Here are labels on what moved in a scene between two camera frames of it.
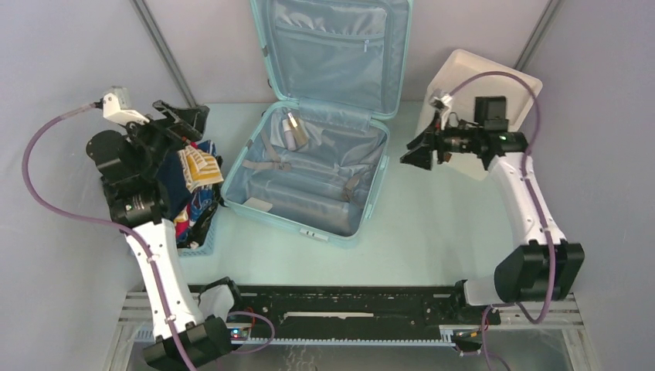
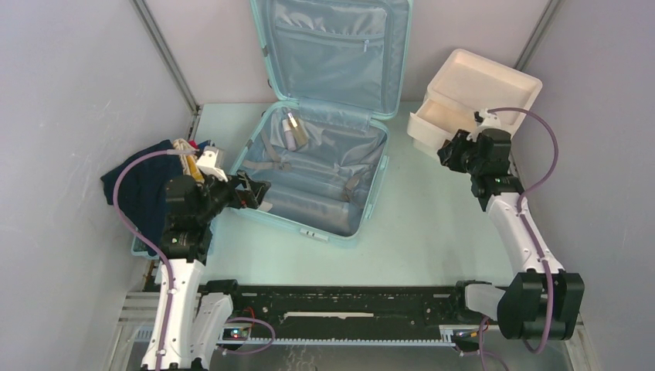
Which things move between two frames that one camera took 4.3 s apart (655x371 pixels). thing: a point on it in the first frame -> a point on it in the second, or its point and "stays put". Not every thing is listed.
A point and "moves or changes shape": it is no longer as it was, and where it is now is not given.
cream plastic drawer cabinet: (466, 162) moves or changes shape
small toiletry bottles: (296, 125) stays put
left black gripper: (184, 122) -> (252, 195)
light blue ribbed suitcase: (313, 161) stays put
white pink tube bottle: (290, 135) stays put
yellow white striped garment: (199, 167) stays put
